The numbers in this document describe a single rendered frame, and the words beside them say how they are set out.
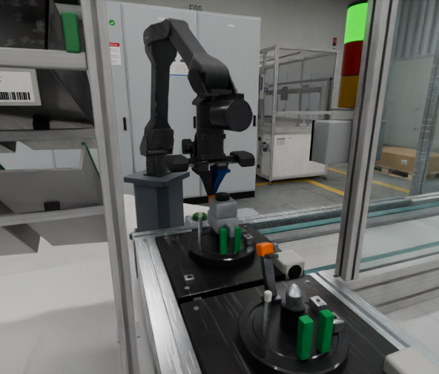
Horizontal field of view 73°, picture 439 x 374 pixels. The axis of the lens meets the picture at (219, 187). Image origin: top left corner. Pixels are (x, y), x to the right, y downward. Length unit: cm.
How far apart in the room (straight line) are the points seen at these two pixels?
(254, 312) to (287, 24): 945
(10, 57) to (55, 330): 50
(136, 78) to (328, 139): 311
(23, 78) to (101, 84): 6
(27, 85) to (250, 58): 368
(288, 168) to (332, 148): 444
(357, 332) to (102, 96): 43
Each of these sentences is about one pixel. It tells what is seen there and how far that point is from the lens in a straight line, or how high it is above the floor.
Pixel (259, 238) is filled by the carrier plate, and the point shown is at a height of 97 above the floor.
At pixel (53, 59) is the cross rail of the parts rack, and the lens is 31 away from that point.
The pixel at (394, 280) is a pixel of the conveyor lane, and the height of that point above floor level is 93.
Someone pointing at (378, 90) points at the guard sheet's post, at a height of 129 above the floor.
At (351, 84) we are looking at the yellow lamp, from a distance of 54.
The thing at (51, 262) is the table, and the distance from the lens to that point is 93.
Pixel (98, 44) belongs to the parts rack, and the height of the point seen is 132.
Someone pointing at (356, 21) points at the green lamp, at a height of 139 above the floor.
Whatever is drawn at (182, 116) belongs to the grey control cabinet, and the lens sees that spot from 359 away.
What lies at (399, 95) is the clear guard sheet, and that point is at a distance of 58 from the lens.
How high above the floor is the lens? 127
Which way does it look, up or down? 16 degrees down
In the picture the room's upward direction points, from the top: straight up
